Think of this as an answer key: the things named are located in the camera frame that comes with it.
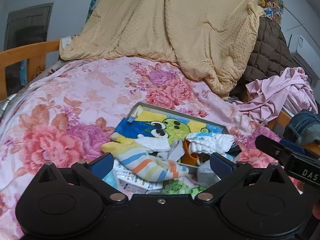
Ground white grey sock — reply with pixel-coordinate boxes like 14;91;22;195
197;154;237;187

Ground white fluffy towel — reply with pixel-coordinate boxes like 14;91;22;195
185;132;237;155

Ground striped colourful sock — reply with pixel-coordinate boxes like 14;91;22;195
101;142;189;182

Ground blue denim jeans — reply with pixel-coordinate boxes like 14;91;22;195
283;110;320;145

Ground pink floral bed cover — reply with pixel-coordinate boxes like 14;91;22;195
0;56;304;239

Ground yellow blue cartoon towel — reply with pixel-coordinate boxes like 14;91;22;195
109;104;225;153

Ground pink crumpled garment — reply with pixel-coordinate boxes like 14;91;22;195
233;67;318;124

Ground white air conditioner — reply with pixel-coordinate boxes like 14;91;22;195
289;34;319;88

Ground silver patterned satin sheet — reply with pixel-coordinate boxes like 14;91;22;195
0;93;17;118

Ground brown quilted jacket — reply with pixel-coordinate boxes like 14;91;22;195
230;17;295;100

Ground yellow dotted blanket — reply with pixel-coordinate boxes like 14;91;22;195
60;0;264;99

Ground grey wooden door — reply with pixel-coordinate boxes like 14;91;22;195
4;3;54;50

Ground wooden bed frame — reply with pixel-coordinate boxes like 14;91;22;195
0;40;60;100

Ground colourful wall poster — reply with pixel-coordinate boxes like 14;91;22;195
259;0;284;25

